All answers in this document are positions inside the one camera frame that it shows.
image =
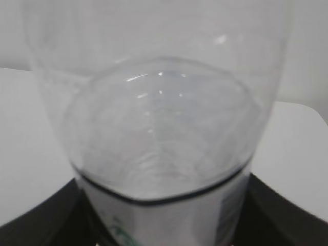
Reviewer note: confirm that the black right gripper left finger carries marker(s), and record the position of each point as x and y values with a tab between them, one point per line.
66	218

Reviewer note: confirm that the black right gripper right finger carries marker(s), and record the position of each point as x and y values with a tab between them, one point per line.
267	218

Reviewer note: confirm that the clear Nongfu Spring water bottle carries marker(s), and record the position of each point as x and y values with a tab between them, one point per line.
159	107

